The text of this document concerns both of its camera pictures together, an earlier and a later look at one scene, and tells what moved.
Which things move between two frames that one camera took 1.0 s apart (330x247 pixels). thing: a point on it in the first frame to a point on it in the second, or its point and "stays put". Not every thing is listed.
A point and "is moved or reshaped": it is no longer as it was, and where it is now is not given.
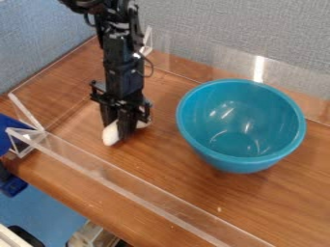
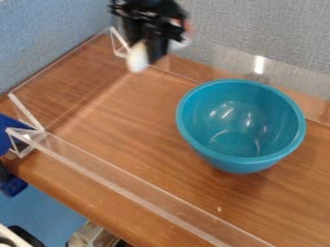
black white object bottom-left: [15, 236] stays put
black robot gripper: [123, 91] to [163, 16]
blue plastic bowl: [244, 123] stays put
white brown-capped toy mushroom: [109, 130] is moved or reshaped
